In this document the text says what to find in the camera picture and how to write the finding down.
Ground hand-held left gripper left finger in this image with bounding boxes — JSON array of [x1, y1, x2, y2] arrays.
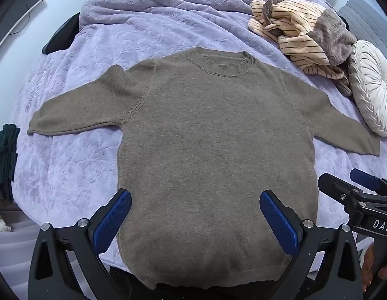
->
[[28, 188, 133, 300]]

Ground taupe knit sweater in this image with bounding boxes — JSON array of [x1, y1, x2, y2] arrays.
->
[[27, 46, 381, 290]]

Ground dark cloth pile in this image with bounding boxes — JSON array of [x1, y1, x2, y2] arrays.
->
[[0, 124, 21, 201]]

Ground cream striped fleece garment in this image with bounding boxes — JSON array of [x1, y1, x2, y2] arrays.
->
[[248, 0, 359, 98]]

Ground round white pleated pillow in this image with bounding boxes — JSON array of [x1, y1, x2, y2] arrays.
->
[[348, 40, 387, 137]]

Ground thin black monitor cable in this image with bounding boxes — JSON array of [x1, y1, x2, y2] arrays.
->
[[10, 9, 32, 36]]

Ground curved white-framed monitor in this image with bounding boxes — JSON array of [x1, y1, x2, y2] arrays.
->
[[0, 0, 48, 57]]

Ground person's right hand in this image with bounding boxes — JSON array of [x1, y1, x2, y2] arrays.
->
[[361, 243, 386, 292]]

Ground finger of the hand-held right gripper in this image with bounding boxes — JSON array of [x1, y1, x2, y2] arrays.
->
[[318, 173, 364, 208], [350, 168, 387, 194]]

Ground lavender embossed blanket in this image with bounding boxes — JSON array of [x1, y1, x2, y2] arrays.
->
[[10, 0, 387, 265]]

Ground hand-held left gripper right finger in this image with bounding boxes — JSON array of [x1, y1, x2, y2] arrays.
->
[[259, 189, 364, 300]]

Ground black object beside bed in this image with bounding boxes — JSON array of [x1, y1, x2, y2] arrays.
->
[[42, 12, 81, 55]]

